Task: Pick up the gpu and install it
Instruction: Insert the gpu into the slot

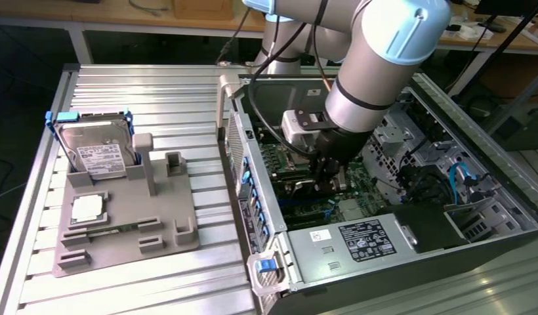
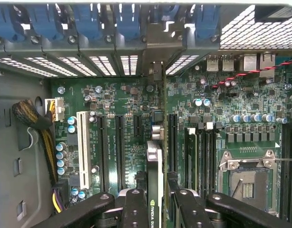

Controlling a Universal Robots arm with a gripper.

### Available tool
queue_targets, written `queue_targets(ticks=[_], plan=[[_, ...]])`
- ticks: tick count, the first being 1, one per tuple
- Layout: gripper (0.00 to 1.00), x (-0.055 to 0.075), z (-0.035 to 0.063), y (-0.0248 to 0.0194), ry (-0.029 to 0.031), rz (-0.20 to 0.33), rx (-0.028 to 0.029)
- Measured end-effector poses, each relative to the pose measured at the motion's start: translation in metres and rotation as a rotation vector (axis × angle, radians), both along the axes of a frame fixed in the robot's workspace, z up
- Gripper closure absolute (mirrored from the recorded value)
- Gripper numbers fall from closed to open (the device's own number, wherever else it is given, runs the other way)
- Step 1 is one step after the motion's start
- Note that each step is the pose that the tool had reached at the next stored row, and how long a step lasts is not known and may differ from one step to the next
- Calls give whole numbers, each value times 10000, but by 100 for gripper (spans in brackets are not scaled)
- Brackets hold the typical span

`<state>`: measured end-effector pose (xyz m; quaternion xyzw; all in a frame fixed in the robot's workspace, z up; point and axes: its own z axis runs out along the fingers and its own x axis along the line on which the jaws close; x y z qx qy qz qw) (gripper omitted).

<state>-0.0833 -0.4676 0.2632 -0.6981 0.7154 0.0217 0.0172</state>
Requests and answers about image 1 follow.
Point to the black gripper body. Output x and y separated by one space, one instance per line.
340 146

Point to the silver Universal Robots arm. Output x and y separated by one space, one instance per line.
384 49

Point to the black installed RAM stick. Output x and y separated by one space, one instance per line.
291 176

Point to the CPU socket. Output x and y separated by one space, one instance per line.
295 160

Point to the green motherboard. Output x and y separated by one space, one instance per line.
361 197

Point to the silver chipset heatsink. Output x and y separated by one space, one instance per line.
356 210

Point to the silver metal disk bay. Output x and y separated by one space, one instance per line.
396 154

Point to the blue card retainer strip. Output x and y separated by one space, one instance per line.
254 200

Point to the silver power supply with label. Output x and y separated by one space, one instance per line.
313 259

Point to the blue case latch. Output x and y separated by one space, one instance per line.
266 265

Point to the black open PC case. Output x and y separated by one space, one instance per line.
493 183

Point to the black box on floor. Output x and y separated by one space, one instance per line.
528 131

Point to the grey plastic parts rack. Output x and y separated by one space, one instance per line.
121 210

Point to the black monitor stand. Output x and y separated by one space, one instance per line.
493 27

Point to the green RAM stick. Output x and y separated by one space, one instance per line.
114 228

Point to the hard disk with blue carrier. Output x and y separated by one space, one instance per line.
94 144

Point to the black slanted pole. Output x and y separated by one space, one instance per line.
521 26

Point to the silver CPU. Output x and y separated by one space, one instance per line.
89 210

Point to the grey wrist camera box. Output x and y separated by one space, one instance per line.
295 131

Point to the black plastic duct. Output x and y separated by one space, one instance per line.
426 226

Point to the wooden desk with white frame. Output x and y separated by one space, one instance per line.
33 13
470 41

